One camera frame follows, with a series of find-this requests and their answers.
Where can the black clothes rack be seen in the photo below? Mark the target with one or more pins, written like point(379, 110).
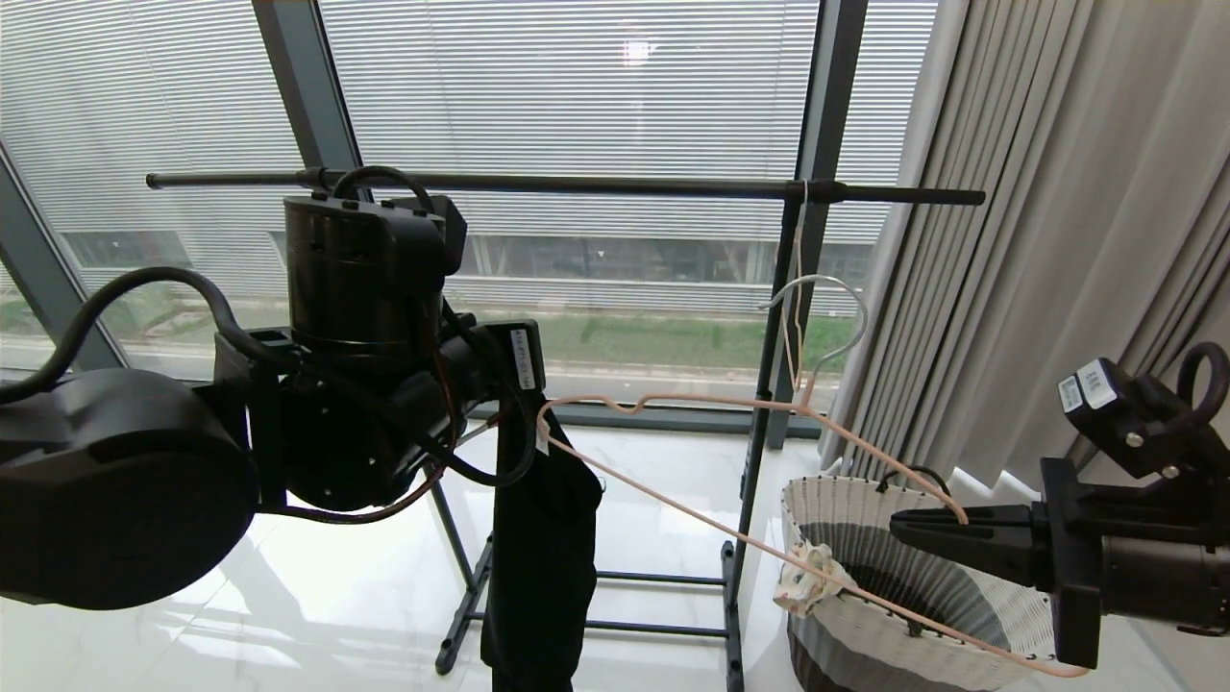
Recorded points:
point(625, 185)

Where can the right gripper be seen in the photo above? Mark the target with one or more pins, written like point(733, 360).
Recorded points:
point(1153, 577)

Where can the cream printed garment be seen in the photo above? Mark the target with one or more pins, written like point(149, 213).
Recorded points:
point(807, 581)

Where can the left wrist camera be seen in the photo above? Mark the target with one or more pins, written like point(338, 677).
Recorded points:
point(447, 235)

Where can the beige curtain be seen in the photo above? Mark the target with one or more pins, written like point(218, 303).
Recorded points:
point(1038, 240)

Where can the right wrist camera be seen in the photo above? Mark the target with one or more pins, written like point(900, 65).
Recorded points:
point(1115, 404)

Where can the white laundry basket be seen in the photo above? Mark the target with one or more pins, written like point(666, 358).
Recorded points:
point(971, 615)

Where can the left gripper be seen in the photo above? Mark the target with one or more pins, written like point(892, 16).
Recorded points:
point(504, 370)

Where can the window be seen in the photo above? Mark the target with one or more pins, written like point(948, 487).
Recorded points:
point(577, 96)

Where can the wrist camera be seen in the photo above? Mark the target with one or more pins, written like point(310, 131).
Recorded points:
point(1115, 404)
point(447, 235)

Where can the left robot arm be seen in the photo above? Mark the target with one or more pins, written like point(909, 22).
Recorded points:
point(125, 490)

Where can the pink clothes hanger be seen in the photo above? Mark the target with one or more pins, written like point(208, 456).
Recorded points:
point(797, 317)
point(673, 501)

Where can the black garment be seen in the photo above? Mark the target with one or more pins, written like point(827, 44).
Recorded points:
point(538, 577)

